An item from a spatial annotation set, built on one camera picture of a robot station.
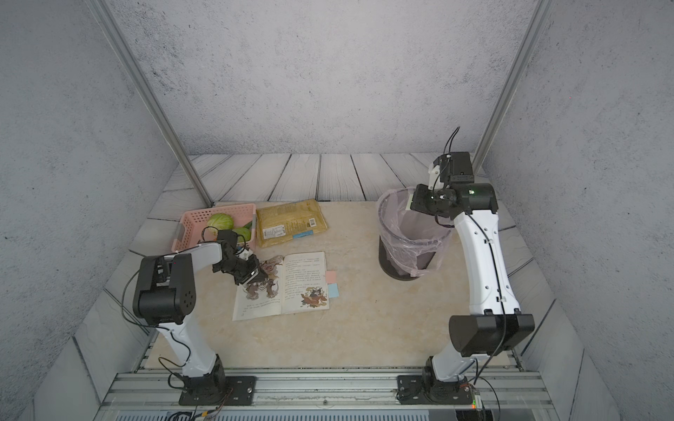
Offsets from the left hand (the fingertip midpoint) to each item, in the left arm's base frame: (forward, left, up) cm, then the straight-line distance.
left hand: (269, 274), depth 96 cm
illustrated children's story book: (-4, -9, 0) cm, 10 cm away
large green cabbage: (+21, +21, +6) cm, 31 cm away
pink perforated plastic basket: (+24, +36, +1) cm, 43 cm away
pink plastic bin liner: (-6, -47, +25) cm, 53 cm away
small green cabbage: (+7, +6, +15) cm, 17 cm away
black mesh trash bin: (-4, -45, +25) cm, 52 cm away
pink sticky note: (-1, -22, -1) cm, 22 cm away
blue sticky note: (-7, -23, -1) cm, 24 cm away
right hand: (+3, -47, +34) cm, 58 cm away
